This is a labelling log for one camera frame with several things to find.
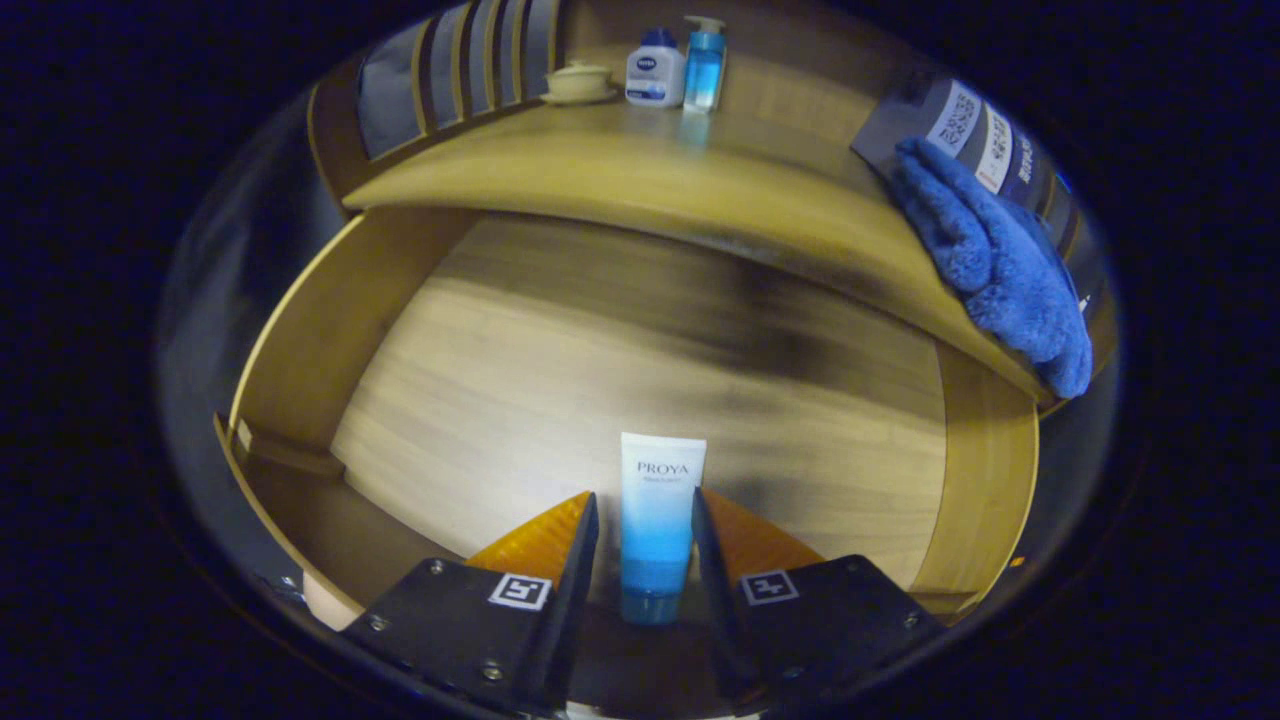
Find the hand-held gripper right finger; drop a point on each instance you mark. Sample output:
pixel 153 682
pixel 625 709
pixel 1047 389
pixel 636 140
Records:
pixel 715 610

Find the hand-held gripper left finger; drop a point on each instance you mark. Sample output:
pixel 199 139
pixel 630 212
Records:
pixel 570 610

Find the white and blue tube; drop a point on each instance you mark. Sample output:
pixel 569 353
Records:
pixel 660 500

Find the wooden countertop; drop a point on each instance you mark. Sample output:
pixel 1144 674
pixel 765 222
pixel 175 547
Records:
pixel 600 170

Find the blue towel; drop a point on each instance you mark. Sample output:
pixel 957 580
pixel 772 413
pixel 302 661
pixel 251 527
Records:
pixel 990 250

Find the beige lidded teacup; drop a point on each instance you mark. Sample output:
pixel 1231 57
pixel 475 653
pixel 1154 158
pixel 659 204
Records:
pixel 578 82

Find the white bottle with blue cap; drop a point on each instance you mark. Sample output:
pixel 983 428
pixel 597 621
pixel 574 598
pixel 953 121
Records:
pixel 655 75

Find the white book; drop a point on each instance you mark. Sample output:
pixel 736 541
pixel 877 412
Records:
pixel 995 150

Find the clear blue pump bottle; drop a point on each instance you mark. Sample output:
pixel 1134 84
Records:
pixel 704 70

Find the dark blue book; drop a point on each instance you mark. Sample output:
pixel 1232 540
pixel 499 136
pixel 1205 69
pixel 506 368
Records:
pixel 1030 170

